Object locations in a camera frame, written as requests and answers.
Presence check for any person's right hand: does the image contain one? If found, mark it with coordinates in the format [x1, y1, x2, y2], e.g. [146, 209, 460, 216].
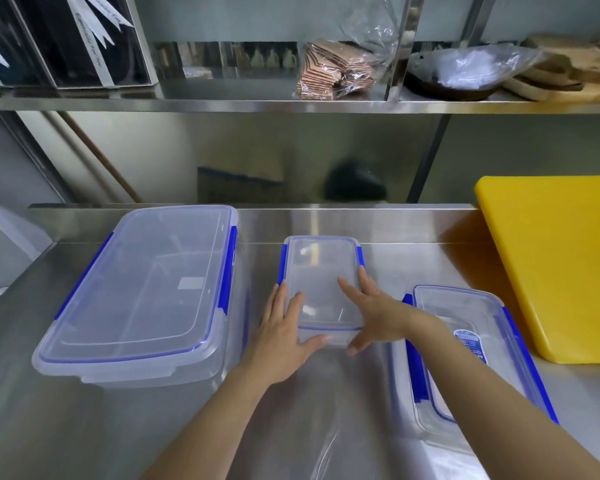
[336, 266, 434, 357]

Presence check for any person's left hand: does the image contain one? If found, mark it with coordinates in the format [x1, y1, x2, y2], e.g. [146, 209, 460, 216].
[241, 282, 333, 386]

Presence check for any small clear blue-clip container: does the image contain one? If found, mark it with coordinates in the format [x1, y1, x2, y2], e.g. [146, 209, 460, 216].
[278, 236, 367, 348]

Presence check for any person's right forearm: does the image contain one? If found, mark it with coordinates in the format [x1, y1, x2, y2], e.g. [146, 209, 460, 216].
[404, 314, 567, 480]

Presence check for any person's left forearm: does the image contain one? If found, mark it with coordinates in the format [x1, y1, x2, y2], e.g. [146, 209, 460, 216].
[139, 364, 290, 480]

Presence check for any labelled clear blue-clip container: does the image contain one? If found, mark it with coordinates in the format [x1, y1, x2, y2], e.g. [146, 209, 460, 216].
[401, 285, 561, 456]

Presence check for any large clear blue-clip container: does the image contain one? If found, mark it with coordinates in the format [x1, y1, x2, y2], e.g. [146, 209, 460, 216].
[31, 205, 241, 390]

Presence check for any yellow plastic cutting board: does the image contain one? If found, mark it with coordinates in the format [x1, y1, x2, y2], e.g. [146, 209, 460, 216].
[474, 176, 600, 365]

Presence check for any dark bowl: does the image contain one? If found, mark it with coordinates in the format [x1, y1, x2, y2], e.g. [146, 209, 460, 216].
[405, 51, 506, 102]

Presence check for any stainless steel shelf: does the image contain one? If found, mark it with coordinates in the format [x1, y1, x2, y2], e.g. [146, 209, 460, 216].
[0, 0, 600, 115]

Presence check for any stack of brown packets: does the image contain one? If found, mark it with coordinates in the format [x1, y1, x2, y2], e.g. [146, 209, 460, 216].
[295, 41, 380, 101]

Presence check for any crumpled clear plastic wrap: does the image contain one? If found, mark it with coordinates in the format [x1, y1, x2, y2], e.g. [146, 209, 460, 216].
[409, 44, 547, 91]

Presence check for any clear plastic bag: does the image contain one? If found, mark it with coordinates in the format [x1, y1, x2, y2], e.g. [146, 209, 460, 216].
[293, 0, 402, 102]

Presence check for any light wooden serving board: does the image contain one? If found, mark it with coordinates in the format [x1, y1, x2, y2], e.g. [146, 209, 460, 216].
[502, 75, 600, 105]

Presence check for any black box with white ribbon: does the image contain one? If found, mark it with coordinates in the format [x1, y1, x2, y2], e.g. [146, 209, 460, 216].
[0, 0, 57, 88]
[10, 0, 160, 89]

